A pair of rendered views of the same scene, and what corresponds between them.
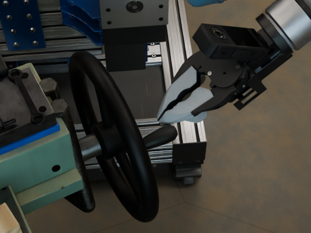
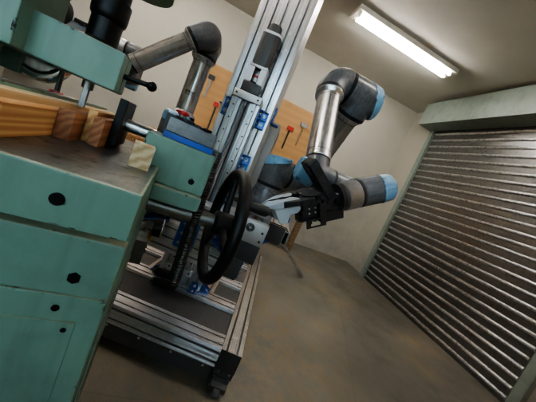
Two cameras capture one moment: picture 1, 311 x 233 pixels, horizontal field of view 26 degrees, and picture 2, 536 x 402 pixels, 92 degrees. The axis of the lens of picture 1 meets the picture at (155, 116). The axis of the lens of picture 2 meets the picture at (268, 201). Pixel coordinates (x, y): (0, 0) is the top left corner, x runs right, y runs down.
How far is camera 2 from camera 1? 72 cm
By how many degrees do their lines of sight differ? 48
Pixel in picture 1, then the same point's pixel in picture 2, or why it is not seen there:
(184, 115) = (279, 202)
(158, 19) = (257, 242)
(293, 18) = (353, 183)
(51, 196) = (175, 196)
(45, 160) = (190, 167)
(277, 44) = (342, 191)
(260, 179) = not seen: outside the picture
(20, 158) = (179, 147)
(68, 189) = (188, 201)
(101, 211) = (150, 387)
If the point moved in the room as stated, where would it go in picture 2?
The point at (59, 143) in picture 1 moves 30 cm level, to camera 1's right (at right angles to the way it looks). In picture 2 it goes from (206, 159) to (344, 218)
